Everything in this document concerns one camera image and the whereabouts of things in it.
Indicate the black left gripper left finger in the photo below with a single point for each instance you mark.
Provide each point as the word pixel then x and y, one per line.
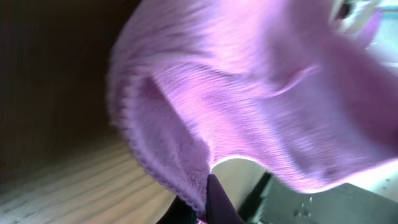
pixel 178 213

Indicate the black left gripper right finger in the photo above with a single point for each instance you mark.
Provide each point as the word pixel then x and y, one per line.
pixel 219 209

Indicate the purple microfibre cloth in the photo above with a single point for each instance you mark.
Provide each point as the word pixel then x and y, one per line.
pixel 192 84

